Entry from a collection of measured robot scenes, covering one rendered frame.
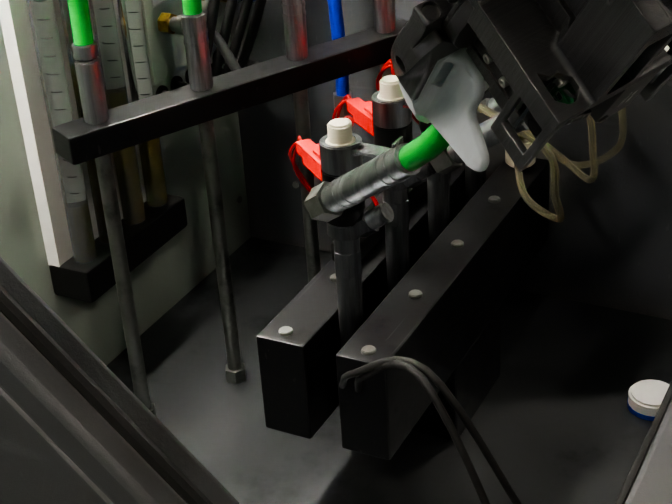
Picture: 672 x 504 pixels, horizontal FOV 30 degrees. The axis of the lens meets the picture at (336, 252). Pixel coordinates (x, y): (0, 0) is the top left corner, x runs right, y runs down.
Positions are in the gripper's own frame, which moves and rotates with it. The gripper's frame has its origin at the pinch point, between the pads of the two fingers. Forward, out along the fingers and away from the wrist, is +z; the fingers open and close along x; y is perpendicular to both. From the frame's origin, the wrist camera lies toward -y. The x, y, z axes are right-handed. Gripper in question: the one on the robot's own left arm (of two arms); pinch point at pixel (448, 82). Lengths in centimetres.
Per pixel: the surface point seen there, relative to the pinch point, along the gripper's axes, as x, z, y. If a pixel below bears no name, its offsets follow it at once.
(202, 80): -2.3, 31.6, -17.7
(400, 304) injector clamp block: 1.0, 29.5, 4.8
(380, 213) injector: 0.6, 21.4, -0.1
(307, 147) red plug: -0.2, 24.9, -7.4
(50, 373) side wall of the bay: -23.7, -2.3, 3.8
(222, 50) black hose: 3.5, 42.3, -23.3
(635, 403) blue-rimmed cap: 16.4, 39.4, 19.9
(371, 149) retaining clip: 1.6, 19.1, -3.6
